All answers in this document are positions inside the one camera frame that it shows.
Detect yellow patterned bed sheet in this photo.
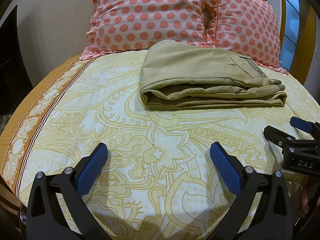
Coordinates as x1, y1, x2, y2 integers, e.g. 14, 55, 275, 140
1, 50, 319, 239

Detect left polka dot pillow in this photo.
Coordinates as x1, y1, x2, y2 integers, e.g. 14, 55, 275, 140
80, 0, 207, 60

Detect dark bedside cabinet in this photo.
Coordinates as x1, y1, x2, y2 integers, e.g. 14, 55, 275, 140
0, 7, 33, 115

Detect khaki pants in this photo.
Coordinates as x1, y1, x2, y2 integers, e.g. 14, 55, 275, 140
139, 40, 287, 111

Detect person's right hand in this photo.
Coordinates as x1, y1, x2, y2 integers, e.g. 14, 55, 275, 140
297, 176, 318, 218

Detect blue glass window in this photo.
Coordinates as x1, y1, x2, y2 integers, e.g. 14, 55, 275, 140
280, 0, 300, 71

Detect right polka dot pillow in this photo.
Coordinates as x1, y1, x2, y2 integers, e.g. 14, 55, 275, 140
204, 0, 288, 74

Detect polka dot pillow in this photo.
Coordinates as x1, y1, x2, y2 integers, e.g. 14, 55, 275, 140
80, 0, 207, 60
204, 0, 288, 74

